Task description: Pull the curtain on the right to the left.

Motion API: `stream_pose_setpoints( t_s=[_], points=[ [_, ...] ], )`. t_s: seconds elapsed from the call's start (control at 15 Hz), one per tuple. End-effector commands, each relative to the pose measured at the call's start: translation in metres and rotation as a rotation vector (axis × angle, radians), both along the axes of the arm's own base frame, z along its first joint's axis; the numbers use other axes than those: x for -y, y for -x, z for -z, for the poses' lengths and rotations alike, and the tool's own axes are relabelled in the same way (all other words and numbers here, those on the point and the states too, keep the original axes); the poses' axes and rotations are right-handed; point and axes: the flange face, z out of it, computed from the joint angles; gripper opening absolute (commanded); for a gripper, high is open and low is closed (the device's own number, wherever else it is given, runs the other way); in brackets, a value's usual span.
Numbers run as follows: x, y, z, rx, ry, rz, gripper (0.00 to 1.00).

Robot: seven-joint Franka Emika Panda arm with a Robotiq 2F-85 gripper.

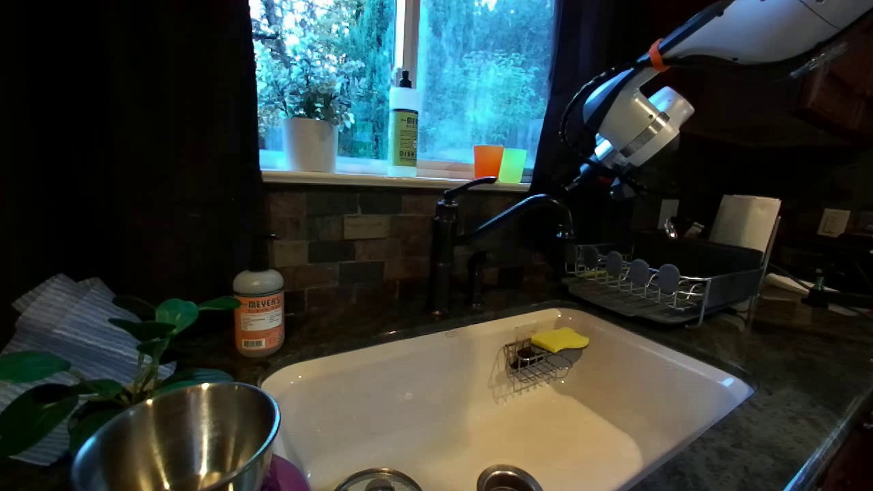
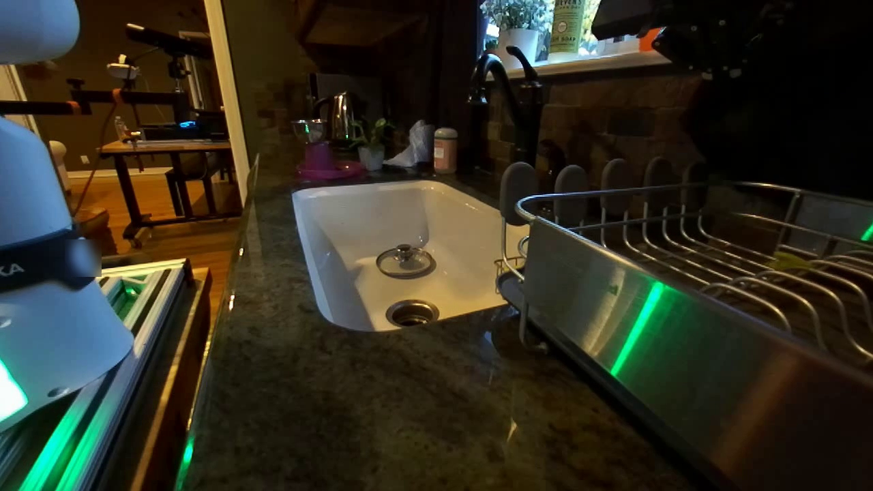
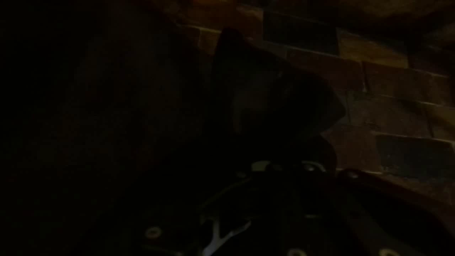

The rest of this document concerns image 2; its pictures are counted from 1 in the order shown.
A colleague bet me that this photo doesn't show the plant in white pot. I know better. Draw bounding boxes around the plant in white pot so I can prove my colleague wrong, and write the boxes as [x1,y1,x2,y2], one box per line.
[479,0,551,67]

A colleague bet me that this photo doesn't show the metal sink strainer lid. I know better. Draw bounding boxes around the metal sink strainer lid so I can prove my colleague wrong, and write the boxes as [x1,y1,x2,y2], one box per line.
[373,240,439,282]

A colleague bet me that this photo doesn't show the dark bronze faucet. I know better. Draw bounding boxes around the dark bronze faucet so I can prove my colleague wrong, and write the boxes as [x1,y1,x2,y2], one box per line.
[465,43,548,177]

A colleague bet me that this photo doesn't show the robot mount platform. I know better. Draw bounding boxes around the robot mount platform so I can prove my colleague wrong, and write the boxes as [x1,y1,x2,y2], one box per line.
[0,258,213,491]

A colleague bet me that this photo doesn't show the black camera tripod rig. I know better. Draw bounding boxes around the black camera tripod rig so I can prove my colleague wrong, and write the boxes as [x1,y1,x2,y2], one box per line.
[122,23,229,142]

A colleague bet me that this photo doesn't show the green leafy houseplant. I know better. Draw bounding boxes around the green leafy houseplant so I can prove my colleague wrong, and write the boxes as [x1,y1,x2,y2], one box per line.
[356,114,400,174]

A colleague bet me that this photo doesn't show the purple plastic item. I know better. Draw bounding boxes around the purple plastic item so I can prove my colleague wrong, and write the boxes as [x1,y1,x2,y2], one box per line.
[295,136,370,185]

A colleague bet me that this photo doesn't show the metal sink drain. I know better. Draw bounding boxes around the metal sink drain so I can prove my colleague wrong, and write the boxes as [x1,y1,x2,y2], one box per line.
[383,297,442,331]

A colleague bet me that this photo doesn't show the white ceramic sink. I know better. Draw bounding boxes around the white ceramic sink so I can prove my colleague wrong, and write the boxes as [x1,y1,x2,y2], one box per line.
[289,177,532,337]

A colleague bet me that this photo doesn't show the white window frame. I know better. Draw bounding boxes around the white window frame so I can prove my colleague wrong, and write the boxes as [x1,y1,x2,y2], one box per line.
[479,0,677,83]

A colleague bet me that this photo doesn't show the wooden side table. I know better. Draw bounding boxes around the wooden side table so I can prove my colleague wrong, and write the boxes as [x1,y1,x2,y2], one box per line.
[96,135,239,240]

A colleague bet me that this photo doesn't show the white striped cloth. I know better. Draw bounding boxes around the white striped cloth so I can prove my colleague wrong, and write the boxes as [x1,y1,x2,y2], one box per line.
[383,118,435,172]

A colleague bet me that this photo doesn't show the steel wire dish rack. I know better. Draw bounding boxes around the steel wire dish rack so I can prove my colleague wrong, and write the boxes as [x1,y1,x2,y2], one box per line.
[495,159,873,491]

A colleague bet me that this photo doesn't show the soap bottle with green label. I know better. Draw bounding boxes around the soap bottle with green label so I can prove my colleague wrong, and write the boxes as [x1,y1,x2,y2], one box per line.
[548,0,585,56]

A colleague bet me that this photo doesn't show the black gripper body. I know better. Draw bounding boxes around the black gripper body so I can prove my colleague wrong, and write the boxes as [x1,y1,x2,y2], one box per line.
[589,0,679,43]

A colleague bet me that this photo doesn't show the orange-lidded spice jar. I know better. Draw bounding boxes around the orange-lidded spice jar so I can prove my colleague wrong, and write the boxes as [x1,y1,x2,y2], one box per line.
[431,127,461,177]

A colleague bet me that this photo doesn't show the orange plastic cup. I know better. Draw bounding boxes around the orange plastic cup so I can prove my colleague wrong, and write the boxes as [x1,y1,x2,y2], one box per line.
[634,26,669,56]

